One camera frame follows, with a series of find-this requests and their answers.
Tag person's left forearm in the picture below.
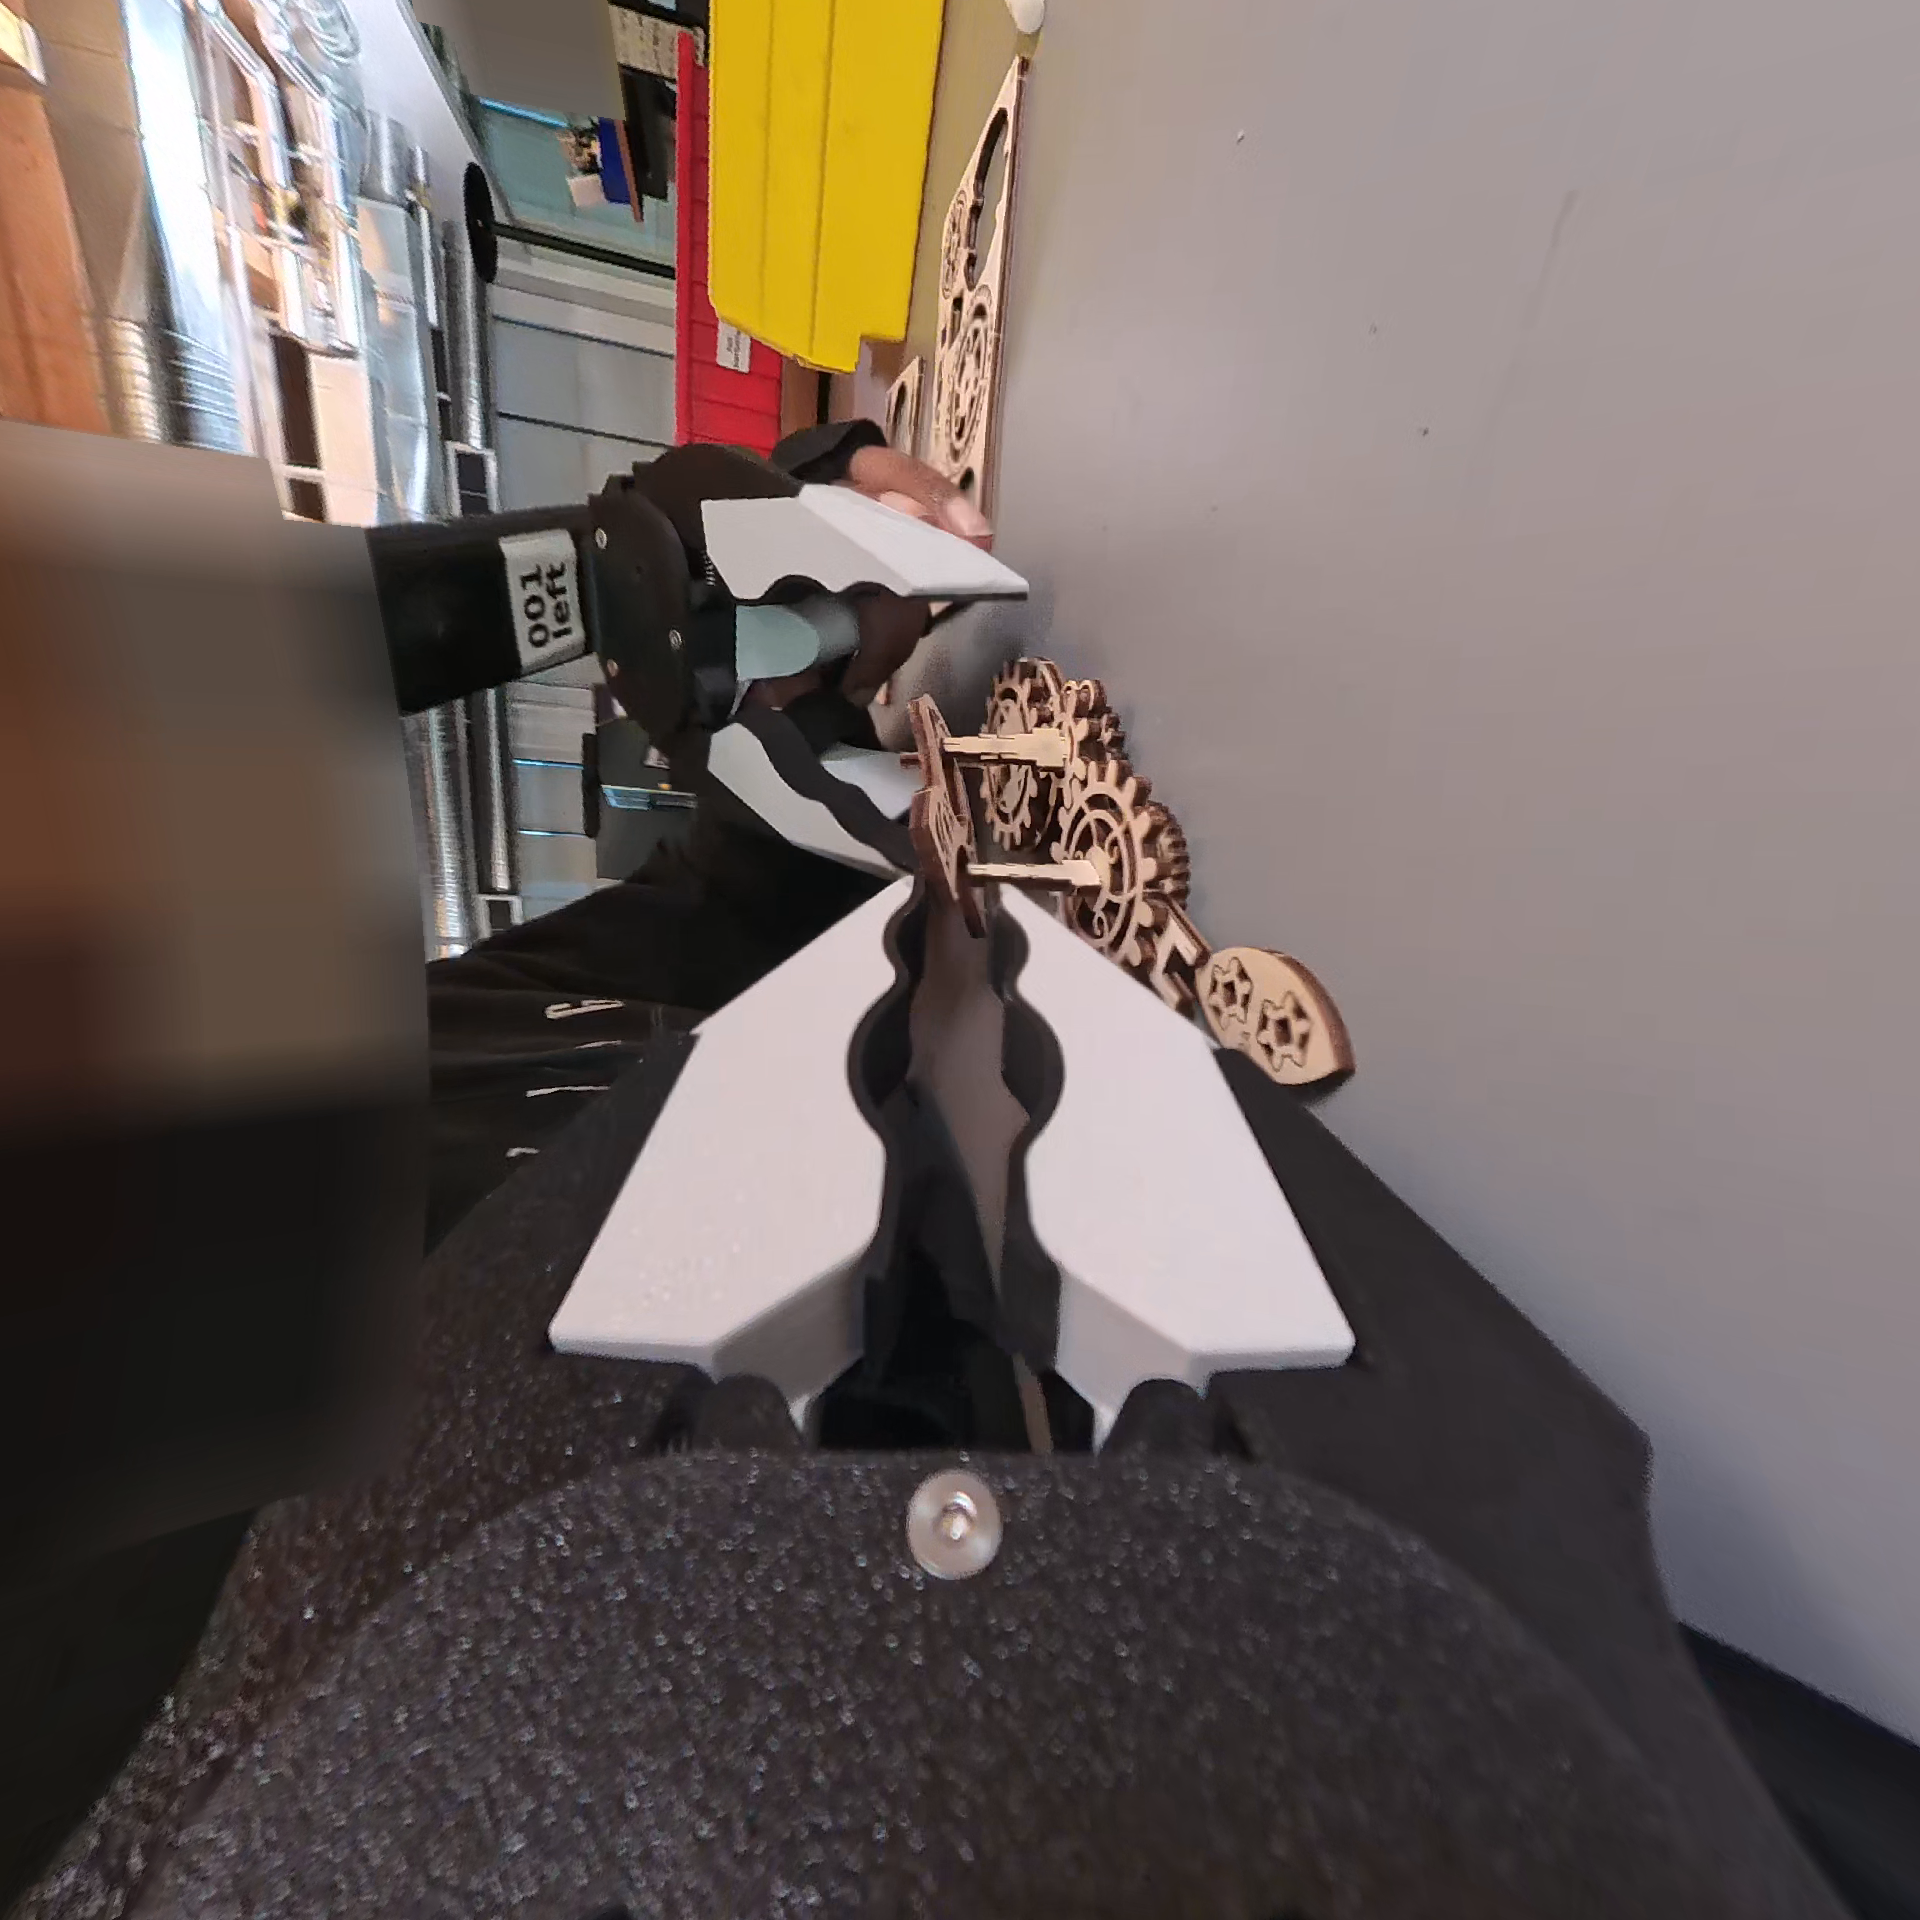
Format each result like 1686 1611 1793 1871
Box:
496 779 910 1021

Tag wooden leaf piece with stars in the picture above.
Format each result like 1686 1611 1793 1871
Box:
1201 943 1357 1088

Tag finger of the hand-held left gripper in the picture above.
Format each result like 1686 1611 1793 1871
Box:
698 479 1034 607
702 709 923 887

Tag silver ventilation duct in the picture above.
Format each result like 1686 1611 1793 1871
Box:
403 150 528 963
83 193 266 453

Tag wooden sheet with large gear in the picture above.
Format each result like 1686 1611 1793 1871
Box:
931 60 1030 518

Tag row of red bins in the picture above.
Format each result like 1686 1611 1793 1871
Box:
674 30 790 453

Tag wooden ornate bracket piece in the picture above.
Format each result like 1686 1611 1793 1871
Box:
903 692 1002 941

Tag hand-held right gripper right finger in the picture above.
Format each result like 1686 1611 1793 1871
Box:
984 901 1360 1452

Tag wooden gear clock assembly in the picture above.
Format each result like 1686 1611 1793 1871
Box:
945 655 1213 1023

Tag nested yellow plastic bins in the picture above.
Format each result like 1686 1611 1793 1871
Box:
709 0 951 377

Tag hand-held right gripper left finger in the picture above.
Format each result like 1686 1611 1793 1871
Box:
546 878 921 1448

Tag person's left hand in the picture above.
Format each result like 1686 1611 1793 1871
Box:
774 420 994 541

